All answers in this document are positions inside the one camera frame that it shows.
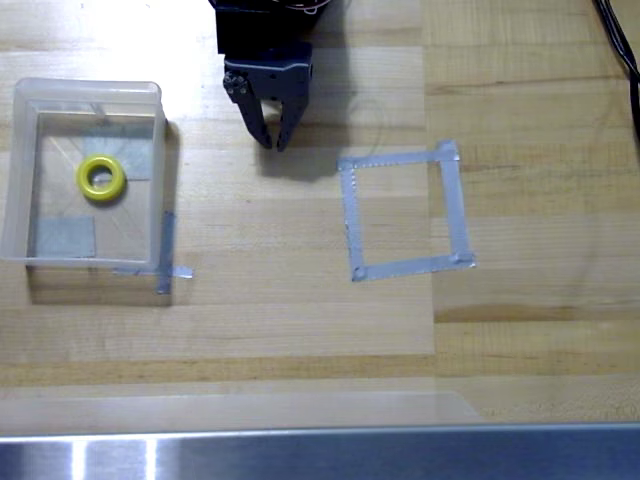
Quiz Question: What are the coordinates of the yellow ring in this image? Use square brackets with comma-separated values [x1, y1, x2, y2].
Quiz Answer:
[74, 154, 128, 205]

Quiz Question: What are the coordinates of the clear plastic container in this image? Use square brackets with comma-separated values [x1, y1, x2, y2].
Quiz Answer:
[0, 77, 168, 267]

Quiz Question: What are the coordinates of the long horizontal silver tape strip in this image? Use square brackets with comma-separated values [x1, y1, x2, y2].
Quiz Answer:
[351, 252, 478, 283]
[337, 150, 459, 172]

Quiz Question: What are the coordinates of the short upright grey tape strip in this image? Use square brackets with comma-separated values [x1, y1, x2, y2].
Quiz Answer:
[155, 210, 178, 296]

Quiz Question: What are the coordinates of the short horizontal grey tape strip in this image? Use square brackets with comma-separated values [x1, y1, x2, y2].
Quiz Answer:
[111, 264, 195, 281]

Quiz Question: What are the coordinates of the small grey tape patch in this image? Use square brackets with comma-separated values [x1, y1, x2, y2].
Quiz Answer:
[36, 215, 98, 260]

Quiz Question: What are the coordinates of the metal table edge strip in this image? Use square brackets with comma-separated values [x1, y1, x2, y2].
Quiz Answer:
[0, 423, 640, 480]

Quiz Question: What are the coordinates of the thin white arm wire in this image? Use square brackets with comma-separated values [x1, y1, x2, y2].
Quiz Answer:
[272, 0, 327, 16]

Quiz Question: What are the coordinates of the black cable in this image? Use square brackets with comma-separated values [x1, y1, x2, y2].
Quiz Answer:
[592, 0, 640, 167]

